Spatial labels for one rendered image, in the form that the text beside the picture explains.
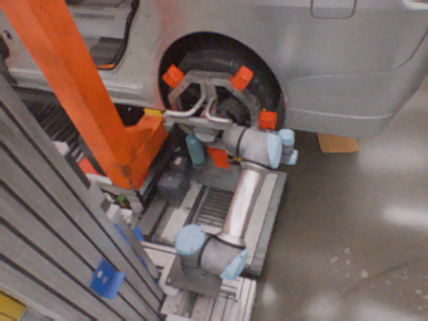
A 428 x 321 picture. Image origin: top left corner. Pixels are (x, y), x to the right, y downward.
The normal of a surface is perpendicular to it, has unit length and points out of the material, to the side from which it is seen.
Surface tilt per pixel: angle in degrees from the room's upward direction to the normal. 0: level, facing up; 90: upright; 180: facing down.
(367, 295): 0
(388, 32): 90
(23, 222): 90
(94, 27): 55
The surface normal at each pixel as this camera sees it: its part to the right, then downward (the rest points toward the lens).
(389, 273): -0.12, -0.65
